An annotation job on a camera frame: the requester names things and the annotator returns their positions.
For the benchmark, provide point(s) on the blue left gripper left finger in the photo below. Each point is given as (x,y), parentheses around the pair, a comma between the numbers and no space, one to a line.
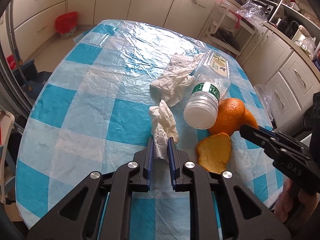
(148,163)

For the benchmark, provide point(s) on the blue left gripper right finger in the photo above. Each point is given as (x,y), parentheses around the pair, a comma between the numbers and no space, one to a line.
(173,163)

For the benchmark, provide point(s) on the small orange peel piece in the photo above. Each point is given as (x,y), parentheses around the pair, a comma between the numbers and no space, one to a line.
(214,152)

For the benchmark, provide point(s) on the large orange peel half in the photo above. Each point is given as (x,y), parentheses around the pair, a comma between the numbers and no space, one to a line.
(232,114)

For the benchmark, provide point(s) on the long white tissue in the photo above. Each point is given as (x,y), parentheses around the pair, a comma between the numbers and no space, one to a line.
(177,77)

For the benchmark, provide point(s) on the clear plastic water bottle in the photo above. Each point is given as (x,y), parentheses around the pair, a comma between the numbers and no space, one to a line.
(212,80)

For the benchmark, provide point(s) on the red trash bin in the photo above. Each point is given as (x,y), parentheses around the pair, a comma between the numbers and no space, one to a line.
(66,24)

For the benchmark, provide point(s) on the person's right hand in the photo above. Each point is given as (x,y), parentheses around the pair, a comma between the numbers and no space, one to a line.
(285,204)

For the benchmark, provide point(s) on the clear plastic bag in drawer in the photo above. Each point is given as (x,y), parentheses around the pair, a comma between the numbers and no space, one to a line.
(265,98)

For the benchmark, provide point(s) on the white plastic bag on counter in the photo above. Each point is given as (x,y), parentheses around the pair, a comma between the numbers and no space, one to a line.
(305,41)

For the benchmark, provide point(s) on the black pan on rack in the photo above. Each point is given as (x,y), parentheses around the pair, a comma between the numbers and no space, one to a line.
(227,37)

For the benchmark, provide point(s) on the blue dustpan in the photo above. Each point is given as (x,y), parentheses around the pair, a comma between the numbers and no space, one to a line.
(30,80)

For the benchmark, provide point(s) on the white shelf rack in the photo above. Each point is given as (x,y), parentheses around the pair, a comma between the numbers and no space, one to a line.
(222,16)

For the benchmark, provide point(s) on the white chair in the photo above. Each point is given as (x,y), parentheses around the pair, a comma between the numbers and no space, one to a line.
(8,167)

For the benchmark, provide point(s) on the clear plastic bag on rack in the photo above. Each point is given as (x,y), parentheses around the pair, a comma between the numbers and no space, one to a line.
(251,12)

